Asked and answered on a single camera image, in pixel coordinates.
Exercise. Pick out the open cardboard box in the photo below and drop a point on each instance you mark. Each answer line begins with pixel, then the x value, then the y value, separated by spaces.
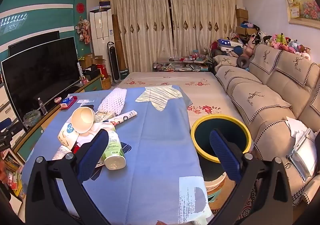
pixel 85 61
pixel 98 60

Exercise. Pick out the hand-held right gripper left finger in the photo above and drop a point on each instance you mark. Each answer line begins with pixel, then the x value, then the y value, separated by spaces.
pixel 92 155

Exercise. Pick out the eyeglasses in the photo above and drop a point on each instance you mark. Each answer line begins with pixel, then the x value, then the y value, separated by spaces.
pixel 287 162

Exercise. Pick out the wicker basket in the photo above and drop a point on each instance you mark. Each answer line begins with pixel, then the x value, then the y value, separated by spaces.
pixel 106 82

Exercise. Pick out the paper cup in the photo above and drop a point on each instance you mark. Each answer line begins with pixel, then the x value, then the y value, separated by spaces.
pixel 82 120

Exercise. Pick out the black tower fan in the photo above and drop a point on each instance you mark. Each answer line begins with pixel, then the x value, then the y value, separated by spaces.
pixel 113 62

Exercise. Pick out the row of plush toys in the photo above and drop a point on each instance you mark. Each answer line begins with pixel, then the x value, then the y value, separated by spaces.
pixel 277 40

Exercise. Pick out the white plastic basin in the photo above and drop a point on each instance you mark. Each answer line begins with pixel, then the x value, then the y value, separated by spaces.
pixel 212 185

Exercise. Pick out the printed paper tube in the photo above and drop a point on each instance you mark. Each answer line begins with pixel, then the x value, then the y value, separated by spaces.
pixel 125 116

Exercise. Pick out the beige sofa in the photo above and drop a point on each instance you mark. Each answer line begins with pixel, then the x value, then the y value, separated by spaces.
pixel 262 105

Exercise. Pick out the beige patterned curtain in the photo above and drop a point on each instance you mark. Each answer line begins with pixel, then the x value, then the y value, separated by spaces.
pixel 142 27
pixel 200 20

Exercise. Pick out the green plastic stool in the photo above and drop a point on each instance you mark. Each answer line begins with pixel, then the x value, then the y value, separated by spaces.
pixel 213 196

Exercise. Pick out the green white bottle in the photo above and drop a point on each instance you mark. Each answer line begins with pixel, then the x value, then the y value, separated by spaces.
pixel 113 150

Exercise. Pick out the glass coffee table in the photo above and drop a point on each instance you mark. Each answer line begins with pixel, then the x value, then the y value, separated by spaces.
pixel 160 64

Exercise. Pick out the red blue tissue pack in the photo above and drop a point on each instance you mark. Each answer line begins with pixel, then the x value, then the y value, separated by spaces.
pixel 67 101

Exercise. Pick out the hanging flower decoration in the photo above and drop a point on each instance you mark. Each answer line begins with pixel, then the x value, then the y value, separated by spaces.
pixel 83 30

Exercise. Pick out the glass ashtray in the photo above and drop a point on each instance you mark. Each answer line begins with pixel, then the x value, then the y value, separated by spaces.
pixel 32 116

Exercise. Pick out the teal wooden television cabinet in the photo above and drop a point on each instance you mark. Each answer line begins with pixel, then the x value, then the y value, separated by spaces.
pixel 32 140

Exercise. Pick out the white foam net sleeve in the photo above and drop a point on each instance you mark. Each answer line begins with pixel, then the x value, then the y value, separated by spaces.
pixel 112 100

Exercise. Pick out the white tube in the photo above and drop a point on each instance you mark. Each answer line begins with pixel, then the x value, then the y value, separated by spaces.
pixel 60 152

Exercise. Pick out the green box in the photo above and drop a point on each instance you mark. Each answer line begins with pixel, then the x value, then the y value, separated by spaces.
pixel 124 73

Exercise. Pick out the red bag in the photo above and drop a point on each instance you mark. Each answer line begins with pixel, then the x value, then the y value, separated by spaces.
pixel 102 70

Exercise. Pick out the floral bed sheet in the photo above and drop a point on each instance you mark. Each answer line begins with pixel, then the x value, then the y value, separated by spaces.
pixel 162 80

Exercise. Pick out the red round wall decoration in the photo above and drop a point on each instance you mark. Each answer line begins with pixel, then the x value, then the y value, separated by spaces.
pixel 80 8

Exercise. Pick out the blue star-print tablecloth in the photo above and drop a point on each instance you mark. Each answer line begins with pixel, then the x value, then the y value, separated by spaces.
pixel 155 140

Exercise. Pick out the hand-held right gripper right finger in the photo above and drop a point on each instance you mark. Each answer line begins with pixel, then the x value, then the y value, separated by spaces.
pixel 225 155

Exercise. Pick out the yellow-rimmed dark bin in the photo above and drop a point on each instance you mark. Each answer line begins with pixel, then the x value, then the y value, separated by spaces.
pixel 205 137

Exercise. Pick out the grey neck pillow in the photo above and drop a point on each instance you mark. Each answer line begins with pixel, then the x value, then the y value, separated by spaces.
pixel 240 61

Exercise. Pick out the large black television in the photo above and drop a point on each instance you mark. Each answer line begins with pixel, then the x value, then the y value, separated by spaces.
pixel 37 77

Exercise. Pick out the stack of colourful books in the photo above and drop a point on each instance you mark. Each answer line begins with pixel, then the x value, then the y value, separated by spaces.
pixel 13 172

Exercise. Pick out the brown wooden board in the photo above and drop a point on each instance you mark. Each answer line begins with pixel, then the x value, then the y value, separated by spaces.
pixel 117 37

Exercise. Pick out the white blue packet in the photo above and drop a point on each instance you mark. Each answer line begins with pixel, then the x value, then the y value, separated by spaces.
pixel 66 135

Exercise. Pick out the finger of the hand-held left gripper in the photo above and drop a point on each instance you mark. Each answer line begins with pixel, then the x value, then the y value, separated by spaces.
pixel 15 131

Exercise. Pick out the clear water bottle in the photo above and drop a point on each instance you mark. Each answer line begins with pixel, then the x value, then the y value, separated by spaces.
pixel 42 107

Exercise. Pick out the stack of papers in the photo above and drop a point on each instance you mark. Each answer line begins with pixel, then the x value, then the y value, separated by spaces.
pixel 302 150

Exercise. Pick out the boxes atop air conditioner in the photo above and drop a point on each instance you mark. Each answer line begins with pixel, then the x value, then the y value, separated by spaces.
pixel 105 3

